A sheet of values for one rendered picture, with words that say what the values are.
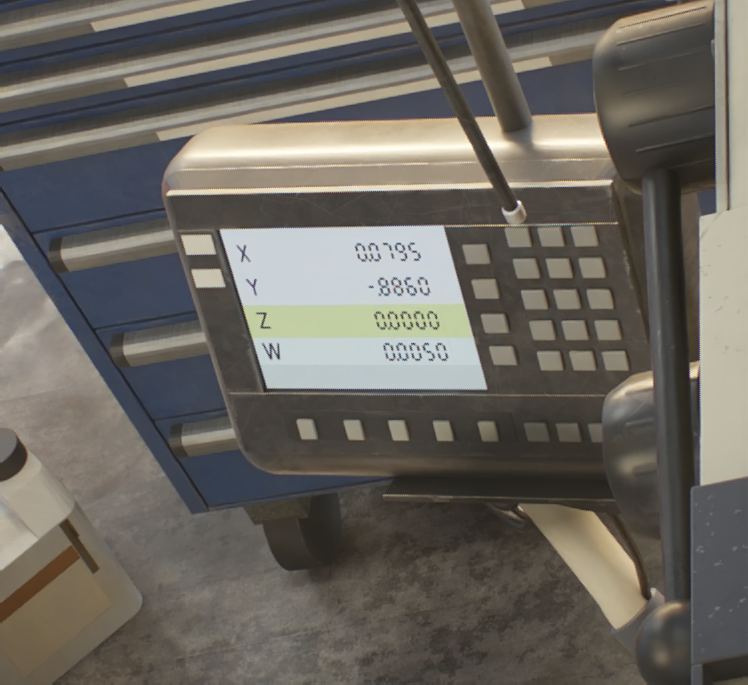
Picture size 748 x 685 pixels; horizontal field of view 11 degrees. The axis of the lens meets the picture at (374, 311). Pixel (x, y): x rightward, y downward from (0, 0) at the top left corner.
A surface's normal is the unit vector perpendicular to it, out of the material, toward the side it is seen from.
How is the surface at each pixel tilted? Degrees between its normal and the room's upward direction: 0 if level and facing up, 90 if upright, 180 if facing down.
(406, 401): 71
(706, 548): 0
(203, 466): 90
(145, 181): 90
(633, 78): 26
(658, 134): 64
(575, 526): 50
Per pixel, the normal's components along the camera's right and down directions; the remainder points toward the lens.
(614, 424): -0.72, -0.32
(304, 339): -0.40, 0.52
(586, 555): -0.18, 0.17
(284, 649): -0.36, -0.64
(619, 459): -0.68, 0.02
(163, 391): -0.11, 0.76
